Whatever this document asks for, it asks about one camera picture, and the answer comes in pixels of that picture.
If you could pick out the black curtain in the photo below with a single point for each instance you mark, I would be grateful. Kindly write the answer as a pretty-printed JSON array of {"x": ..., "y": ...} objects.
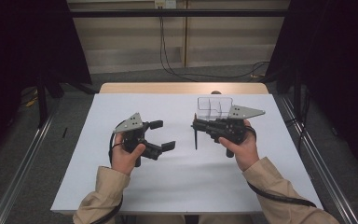
[
  {"x": 332, "y": 62},
  {"x": 28, "y": 40}
]

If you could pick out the white table cover sheet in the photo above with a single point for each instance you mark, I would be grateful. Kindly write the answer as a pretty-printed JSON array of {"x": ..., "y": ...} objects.
[{"x": 174, "y": 186}]

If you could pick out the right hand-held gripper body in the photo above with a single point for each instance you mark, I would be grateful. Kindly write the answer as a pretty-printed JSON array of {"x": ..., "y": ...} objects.
[{"x": 230, "y": 129}]

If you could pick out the aluminium floor rail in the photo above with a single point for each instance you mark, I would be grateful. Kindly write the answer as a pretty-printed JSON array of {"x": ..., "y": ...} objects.
[
  {"x": 21, "y": 174},
  {"x": 329, "y": 174}
]

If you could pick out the person's left hand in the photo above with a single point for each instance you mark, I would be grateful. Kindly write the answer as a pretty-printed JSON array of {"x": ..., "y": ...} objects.
[{"x": 121, "y": 158}]

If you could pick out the white wall socket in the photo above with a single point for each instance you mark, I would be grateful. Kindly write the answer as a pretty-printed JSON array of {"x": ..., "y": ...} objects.
[{"x": 165, "y": 3}]

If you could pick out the black horizontal frame bar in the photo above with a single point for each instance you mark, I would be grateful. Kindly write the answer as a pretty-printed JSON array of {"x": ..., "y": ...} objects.
[{"x": 167, "y": 13}]

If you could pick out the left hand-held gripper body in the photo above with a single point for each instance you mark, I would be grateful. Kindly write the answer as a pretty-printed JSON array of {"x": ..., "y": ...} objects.
[{"x": 130, "y": 124}]

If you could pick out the person's right hand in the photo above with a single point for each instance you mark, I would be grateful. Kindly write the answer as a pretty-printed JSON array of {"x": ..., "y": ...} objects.
[{"x": 245, "y": 152}]

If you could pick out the clear plastic pen holder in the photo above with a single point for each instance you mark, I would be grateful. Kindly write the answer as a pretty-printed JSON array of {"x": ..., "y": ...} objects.
[{"x": 211, "y": 107}]

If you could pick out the black stand post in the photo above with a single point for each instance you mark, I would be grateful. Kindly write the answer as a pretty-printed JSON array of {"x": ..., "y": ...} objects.
[
  {"x": 297, "y": 93},
  {"x": 42, "y": 102}
]

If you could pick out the black pencil orange end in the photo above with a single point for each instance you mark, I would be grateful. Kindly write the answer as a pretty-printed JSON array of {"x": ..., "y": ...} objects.
[{"x": 195, "y": 140}]

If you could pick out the light wooden table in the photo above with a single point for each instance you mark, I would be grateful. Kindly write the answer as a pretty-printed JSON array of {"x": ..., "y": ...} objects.
[{"x": 167, "y": 88}]

